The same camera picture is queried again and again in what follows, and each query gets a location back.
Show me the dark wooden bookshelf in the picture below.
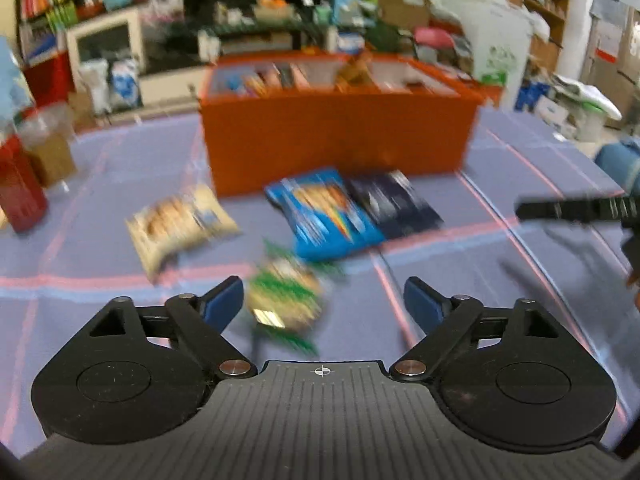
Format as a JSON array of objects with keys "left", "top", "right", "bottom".
[{"left": 16, "top": 0, "right": 105, "bottom": 65}]

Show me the red soda can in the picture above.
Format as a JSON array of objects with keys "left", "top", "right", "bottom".
[{"left": 0, "top": 134, "right": 48, "bottom": 233}]

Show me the cardboard box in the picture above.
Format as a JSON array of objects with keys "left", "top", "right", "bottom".
[{"left": 378, "top": 0, "right": 432, "bottom": 30}]

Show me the small white glass cabinet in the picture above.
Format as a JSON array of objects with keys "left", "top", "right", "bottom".
[{"left": 66, "top": 6, "right": 146, "bottom": 87}]

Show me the beige cookie snack packet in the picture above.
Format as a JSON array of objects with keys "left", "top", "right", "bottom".
[{"left": 125, "top": 184, "right": 240, "bottom": 283}]

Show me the dark navy snack packet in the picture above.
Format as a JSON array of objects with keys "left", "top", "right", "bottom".
[{"left": 346, "top": 170, "right": 442, "bottom": 240}]

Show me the green snack packet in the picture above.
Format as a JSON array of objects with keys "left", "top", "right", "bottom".
[{"left": 244, "top": 240, "right": 345, "bottom": 356}]

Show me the bowl of oranges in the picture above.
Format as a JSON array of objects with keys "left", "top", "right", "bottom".
[{"left": 252, "top": 0, "right": 295, "bottom": 23}]

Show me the blue cracker snack packet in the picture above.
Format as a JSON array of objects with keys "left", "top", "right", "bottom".
[{"left": 265, "top": 168, "right": 385, "bottom": 262}]

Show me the purple plaid tablecloth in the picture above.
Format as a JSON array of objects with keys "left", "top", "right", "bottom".
[{"left": 1, "top": 108, "right": 639, "bottom": 455}]

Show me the white refrigerator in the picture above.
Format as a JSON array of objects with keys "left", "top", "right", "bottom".
[{"left": 440, "top": 0, "right": 533, "bottom": 110}]

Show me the orange storage box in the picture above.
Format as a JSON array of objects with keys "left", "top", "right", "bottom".
[{"left": 200, "top": 51, "right": 484, "bottom": 197}]

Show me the clear glass jar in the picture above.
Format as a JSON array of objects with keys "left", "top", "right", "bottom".
[{"left": 17, "top": 102, "right": 77, "bottom": 188}]

